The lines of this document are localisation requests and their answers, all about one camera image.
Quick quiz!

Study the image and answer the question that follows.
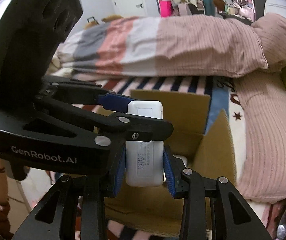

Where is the brown cardboard box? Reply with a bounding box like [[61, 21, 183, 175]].
[[105, 89, 236, 237]]

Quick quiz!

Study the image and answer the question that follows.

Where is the pink ribbed pillow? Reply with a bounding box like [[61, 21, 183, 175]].
[[235, 71, 286, 204]]

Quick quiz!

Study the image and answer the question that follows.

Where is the striped pink fleece blanket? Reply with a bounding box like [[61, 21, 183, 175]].
[[81, 74, 246, 135]]

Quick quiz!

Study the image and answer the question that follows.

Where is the pink storage box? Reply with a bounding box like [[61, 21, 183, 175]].
[[159, 0, 173, 17]]

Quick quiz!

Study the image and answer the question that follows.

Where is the striped patchwork duvet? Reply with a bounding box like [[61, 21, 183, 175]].
[[57, 15, 268, 77]]

